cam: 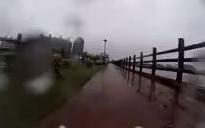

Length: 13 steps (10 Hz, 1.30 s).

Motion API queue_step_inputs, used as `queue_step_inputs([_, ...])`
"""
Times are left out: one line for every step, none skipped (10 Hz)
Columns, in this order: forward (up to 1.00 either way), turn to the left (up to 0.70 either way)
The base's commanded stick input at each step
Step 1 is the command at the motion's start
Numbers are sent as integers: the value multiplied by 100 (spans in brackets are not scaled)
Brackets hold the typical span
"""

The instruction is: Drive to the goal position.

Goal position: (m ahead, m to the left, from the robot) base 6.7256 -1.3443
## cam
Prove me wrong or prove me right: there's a tall tower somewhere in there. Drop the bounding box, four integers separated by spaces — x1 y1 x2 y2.
102 38 108 57

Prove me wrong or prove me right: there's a tall grey building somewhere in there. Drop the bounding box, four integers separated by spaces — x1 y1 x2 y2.
72 36 85 57

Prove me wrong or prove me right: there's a grass verge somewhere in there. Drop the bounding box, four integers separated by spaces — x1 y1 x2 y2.
0 63 106 128

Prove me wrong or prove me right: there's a wet red paved path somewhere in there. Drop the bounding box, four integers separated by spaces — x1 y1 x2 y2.
36 63 205 128

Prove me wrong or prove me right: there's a row of bushes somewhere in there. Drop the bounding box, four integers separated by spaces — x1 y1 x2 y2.
51 49 108 73

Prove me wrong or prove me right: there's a low wide building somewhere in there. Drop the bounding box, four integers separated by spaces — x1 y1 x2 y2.
23 33 73 58

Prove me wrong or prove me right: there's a grey water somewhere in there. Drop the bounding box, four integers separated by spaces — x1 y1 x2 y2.
133 61 205 91

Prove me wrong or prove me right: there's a dark wooden rail fence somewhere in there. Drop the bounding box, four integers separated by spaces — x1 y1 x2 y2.
111 37 205 101

